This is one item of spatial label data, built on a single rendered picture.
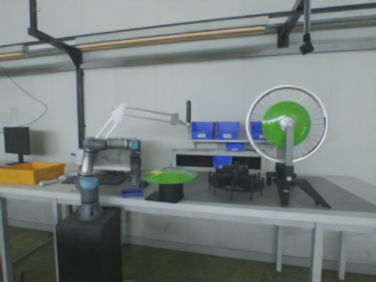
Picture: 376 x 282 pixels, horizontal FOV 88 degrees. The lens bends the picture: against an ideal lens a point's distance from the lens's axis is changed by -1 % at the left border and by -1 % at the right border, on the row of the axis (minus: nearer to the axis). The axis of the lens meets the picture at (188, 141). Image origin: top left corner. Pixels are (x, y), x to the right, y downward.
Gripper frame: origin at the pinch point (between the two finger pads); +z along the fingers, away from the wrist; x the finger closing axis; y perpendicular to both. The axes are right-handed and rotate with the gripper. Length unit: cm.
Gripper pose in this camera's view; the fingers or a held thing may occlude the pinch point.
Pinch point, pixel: (134, 186)
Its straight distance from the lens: 133.6
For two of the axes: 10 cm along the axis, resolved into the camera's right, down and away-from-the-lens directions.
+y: -1.2, 4.0, 9.1
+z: 0.6, 9.2, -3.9
